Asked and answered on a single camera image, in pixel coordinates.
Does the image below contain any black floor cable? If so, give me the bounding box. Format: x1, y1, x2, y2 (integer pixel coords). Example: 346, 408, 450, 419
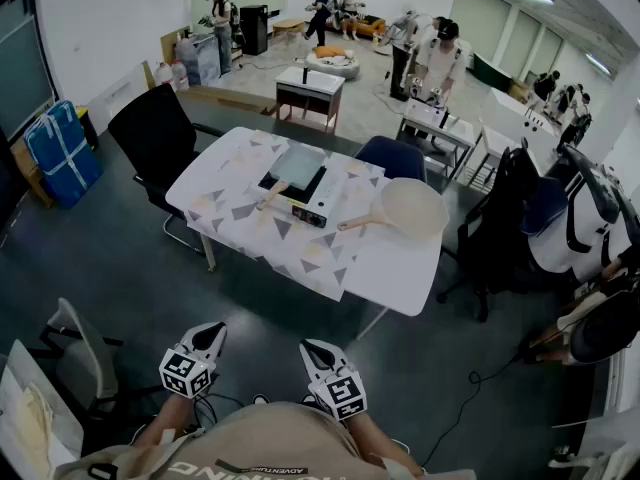
422, 352, 531, 469

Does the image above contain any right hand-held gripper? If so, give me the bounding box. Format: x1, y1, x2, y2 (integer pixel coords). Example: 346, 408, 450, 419
298, 338, 369, 423

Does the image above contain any triangle patterned tablecloth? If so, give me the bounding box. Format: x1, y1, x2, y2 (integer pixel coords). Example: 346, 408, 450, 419
185, 128, 387, 303

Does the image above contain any white induction cooker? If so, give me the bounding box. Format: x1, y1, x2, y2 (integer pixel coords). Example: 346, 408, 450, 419
257, 150, 349, 229

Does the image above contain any blue wrapped package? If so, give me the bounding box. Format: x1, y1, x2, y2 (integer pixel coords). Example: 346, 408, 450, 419
23, 100, 104, 209

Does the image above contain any person's left forearm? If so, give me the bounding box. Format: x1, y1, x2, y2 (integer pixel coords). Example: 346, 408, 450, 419
132, 390, 197, 449

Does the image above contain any cardboard box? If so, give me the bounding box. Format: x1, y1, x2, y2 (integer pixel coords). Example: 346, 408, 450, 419
9, 136, 55, 209

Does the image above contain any white panel board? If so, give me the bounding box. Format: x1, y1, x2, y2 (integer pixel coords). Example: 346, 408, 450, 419
87, 61, 152, 135

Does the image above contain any white steel frame table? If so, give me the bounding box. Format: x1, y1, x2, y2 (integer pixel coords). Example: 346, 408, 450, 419
468, 125, 524, 187

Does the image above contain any steel frame sink table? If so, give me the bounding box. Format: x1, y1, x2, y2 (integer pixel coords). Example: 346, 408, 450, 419
396, 98, 477, 182

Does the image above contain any orange sofa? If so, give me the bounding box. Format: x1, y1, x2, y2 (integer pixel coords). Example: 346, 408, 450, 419
325, 13, 387, 39

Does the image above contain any dark blue seat cushion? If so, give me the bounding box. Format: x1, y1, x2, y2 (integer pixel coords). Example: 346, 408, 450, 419
519, 175, 569, 237

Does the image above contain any grey chair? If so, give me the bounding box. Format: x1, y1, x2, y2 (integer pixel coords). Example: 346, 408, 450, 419
27, 296, 166, 422

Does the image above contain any black gaming chair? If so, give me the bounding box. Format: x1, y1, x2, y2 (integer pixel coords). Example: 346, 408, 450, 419
436, 137, 544, 323

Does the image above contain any large clear water bottle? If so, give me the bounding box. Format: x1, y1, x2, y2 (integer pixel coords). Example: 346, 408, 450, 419
153, 61, 176, 89
171, 59, 191, 93

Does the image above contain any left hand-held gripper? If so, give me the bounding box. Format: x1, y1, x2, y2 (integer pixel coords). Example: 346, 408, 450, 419
158, 321, 229, 399

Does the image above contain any white black massage chair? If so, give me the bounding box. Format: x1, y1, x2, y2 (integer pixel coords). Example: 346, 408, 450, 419
524, 143, 640, 284

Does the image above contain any round wooden table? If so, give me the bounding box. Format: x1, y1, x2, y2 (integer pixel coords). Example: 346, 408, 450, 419
272, 19, 307, 45

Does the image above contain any dark blue chair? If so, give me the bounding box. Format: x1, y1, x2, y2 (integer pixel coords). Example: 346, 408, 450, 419
353, 135, 429, 184

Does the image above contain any black office chair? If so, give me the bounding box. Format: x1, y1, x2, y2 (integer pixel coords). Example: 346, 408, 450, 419
107, 83, 226, 257

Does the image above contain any white oval table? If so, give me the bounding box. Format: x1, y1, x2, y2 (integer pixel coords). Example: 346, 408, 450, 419
164, 126, 445, 342

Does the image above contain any white bathtub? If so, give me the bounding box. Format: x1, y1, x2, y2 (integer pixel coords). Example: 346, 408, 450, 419
479, 86, 569, 162

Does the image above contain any plastic covered cabinet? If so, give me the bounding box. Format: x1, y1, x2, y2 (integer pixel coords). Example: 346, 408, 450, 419
189, 32, 222, 88

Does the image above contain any person's right forearm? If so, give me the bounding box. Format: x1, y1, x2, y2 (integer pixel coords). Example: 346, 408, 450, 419
344, 407, 426, 477

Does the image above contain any black cabinet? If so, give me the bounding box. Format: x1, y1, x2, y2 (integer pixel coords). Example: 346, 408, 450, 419
239, 4, 270, 57

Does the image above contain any rectangular grey frying pan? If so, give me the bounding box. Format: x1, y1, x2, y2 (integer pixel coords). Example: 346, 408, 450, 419
255, 143, 329, 213

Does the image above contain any wooden sink cabinet white top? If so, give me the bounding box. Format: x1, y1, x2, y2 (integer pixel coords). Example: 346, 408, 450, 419
274, 66, 347, 134

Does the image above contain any beige cloth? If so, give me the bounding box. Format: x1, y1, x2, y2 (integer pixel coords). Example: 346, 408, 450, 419
14, 382, 55, 472

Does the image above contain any long wooden board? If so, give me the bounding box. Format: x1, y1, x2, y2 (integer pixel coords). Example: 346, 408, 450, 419
175, 85, 279, 118

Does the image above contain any yellow black box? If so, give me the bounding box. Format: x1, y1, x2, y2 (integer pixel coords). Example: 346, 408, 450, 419
73, 106, 100, 152

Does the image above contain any round beige pan wooden handle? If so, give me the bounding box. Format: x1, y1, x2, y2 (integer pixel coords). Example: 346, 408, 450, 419
336, 176, 450, 242

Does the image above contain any person's beige printed t-shirt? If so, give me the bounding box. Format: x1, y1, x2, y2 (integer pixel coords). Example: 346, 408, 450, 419
54, 401, 476, 480

